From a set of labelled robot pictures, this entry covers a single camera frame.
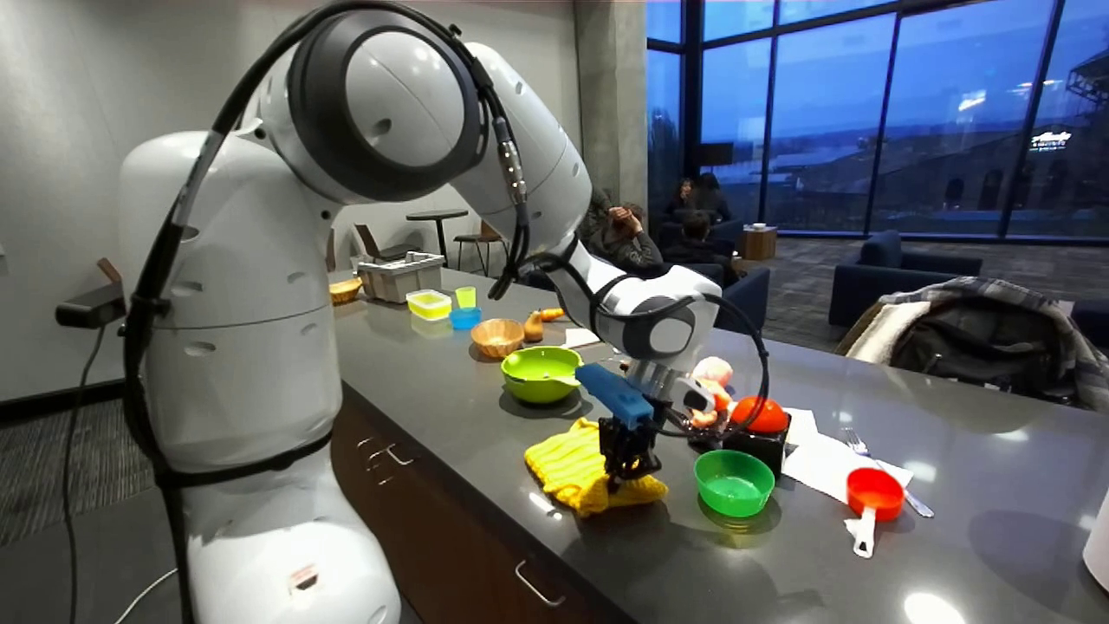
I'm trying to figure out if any plush toy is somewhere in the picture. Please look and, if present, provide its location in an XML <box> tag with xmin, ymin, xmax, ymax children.
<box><xmin>681</xmin><ymin>357</ymin><xmax>736</xmax><ymax>430</ymax></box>

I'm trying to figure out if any orange tomato toy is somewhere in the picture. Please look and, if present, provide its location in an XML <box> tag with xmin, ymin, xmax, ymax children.
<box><xmin>732</xmin><ymin>396</ymin><xmax>790</xmax><ymax>435</ymax></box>

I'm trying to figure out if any small green bowl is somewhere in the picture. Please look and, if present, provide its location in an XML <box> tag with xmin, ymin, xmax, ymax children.
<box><xmin>694</xmin><ymin>448</ymin><xmax>775</xmax><ymax>520</ymax></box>

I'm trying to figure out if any yellow plastic container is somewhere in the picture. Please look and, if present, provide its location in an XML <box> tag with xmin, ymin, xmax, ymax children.
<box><xmin>404</xmin><ymin>287</ymin><xmax>453</xmax><ymax>323</ymax></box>

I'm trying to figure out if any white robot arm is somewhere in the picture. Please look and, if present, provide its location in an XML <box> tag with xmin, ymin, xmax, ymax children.
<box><xmin>116</xmin><ymin>0</ymin><xmax>721</xmax><ymax>624</ymax></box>

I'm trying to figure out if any red measuring cup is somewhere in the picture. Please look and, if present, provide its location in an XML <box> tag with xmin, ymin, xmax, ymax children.
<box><xmin>845</xmin><ymin>465</ymin><xmax>934</xmax><ymax>559</ymax></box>

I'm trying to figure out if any metal wire basket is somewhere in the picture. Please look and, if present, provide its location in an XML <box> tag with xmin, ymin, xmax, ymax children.
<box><xmin>358</xmin><ymin>252</ymin><xmax>442</xmax><ymax>304</ymax></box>

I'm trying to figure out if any lime green colander bowl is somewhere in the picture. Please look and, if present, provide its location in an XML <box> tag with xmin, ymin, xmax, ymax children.
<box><xmin>500</xmin><ymin>347</ymin><xmax>583</xmax><ymax>404</ymax></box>

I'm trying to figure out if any wooden toy bread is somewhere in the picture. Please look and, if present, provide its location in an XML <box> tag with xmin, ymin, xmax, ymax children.
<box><xmin>522</xmin><ymin>304</ymin><xmax>566</xmax><ymax>342</ymax></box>

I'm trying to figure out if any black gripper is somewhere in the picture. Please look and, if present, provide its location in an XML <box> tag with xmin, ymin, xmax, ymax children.
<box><xmin>600</xmin><ymin>420</ymin><xmax>663</xmax><ymax>491</ymax></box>

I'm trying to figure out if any black box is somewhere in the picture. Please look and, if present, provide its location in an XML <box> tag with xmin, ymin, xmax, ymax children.
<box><xmin>725</xmin><ymin>430</ymin><xmax>785</xmax><ymax>470</ymax></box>

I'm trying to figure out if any yellow knitted cloth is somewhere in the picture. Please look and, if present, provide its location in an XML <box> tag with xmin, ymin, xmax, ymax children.
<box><xmin>522</xmin><ymin>420</ymin><xmax>667</xmax><ymax>517</ymax></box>

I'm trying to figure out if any wicker basket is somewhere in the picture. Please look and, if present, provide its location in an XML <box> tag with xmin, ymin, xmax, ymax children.
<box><xmin>470</xmin><ymin>320</ymin><xmax>522</xmax><ymax>359</ymax></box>

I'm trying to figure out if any jacket on chair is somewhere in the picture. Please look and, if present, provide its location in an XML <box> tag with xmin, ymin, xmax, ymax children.
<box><xmin>843</xmin><ymin>278</ymin><xmax>1109</xmax><ymax>413</ymax></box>

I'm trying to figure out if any blue cup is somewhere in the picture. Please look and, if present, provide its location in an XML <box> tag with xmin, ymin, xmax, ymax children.
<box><xmin>451</xmin><ymin>287</ymin><xmax>480</xmax><ymax>332</ymax></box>

